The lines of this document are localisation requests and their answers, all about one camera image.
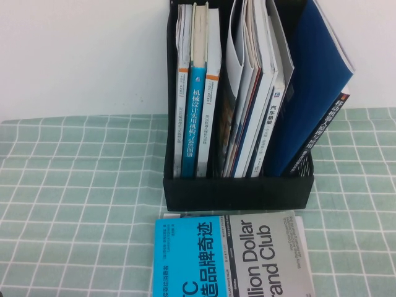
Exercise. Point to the dark blue cover booklet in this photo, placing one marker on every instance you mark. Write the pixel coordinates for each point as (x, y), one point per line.
(309, 77)

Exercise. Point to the black spine mobile robot book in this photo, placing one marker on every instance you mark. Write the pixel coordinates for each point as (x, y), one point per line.
(321, 123)

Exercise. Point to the black plastic book holder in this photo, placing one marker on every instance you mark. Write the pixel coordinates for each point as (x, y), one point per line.
(235, 193)

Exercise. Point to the thin white orange-band book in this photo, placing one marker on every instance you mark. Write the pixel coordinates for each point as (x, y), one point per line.
(181, 123)

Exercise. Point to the cyan and grey brand book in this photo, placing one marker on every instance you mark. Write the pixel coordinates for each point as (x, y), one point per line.
(191, 247)

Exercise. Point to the thick white orange-band book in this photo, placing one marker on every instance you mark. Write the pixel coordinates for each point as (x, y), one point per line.
(207, 123)

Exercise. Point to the blue spine mechanism book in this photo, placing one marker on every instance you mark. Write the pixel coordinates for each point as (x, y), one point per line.
(193, 123)

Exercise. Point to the white magazine with red edge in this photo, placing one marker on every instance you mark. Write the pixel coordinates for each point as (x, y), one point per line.
(247, 92)

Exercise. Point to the stack of white magazines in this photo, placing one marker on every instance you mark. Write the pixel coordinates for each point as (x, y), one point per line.
(263, 102)

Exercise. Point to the green checked tablecloth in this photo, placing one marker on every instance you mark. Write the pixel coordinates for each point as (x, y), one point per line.
(77, 185)

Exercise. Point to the grey thin booklet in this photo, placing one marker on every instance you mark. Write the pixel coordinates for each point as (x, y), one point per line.
(283, 46)

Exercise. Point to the white car suspension book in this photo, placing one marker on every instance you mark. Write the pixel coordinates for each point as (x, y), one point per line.
(270, 123)

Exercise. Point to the white self-driving book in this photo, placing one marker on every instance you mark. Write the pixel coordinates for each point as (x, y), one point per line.
(300, 224)

